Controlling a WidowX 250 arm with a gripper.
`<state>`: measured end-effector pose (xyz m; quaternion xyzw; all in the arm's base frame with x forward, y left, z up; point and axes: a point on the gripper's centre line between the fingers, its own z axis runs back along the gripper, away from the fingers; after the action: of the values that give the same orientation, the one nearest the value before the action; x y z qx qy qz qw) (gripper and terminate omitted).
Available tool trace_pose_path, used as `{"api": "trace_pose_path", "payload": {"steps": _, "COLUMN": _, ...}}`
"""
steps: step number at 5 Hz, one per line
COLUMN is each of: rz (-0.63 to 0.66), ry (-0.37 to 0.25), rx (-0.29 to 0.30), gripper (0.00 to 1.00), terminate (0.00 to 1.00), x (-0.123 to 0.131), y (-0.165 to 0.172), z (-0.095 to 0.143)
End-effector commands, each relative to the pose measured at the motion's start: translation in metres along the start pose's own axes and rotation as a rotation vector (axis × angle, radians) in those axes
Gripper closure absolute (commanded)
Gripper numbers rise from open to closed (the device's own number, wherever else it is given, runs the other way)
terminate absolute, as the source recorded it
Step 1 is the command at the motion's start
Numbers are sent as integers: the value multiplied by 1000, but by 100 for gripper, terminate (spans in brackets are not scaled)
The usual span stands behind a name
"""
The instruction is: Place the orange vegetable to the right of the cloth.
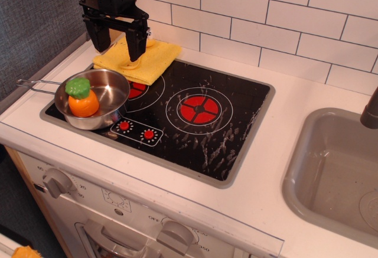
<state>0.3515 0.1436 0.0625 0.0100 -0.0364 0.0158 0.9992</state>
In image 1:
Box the right red stove knob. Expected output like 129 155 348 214
143 130 155 140

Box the grey faucet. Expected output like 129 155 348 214
360 88 378 129

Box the left red stove knob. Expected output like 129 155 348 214
119 121 130 131

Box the orange object at corner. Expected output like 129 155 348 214
11 246 42 258

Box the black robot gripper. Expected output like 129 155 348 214
80 0 149 61

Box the yellow folded cloth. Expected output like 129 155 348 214
93 37 181 86

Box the right grey oven knob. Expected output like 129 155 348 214
157 221 194 256

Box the grey toy sink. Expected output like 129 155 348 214
282 107 377 248

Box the left grey oven knob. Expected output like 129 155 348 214
43 168 73 198

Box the silver oven door handle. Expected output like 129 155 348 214
82 220 162 257

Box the grey oven knob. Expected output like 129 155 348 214
157 221 194 256
43 168 73 198

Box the orange toy carrot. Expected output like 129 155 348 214
65 77 100 117

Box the red stove knob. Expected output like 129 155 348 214
119 121 130 131
143 130 155 140

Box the black toy stovetop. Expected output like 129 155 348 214
40 58 276 190

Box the small steel pan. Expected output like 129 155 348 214
16 68 131 131

